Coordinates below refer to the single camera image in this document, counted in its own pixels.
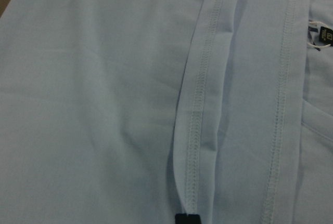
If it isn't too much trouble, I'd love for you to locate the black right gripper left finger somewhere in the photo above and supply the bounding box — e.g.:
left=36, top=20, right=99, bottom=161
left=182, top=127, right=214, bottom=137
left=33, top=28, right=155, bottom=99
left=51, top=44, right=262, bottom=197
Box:
left=175, top=213, right=188, bottom=224

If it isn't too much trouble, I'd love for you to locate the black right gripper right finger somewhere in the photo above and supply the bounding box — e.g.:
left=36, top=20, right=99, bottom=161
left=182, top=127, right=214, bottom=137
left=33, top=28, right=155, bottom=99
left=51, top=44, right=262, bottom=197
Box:
left=188, top=214, right=201, bottom=224

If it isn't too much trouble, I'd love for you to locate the light blue t-shirt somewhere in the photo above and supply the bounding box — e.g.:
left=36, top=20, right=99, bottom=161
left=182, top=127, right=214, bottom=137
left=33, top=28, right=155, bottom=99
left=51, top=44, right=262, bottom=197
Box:
left=1, top=0, right=332, bottom=223

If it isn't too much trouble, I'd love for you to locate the white garment tag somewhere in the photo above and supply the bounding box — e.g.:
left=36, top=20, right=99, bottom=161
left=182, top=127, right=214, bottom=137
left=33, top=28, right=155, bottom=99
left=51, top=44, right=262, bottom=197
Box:
left=307, top=20, right=332, bottom=51

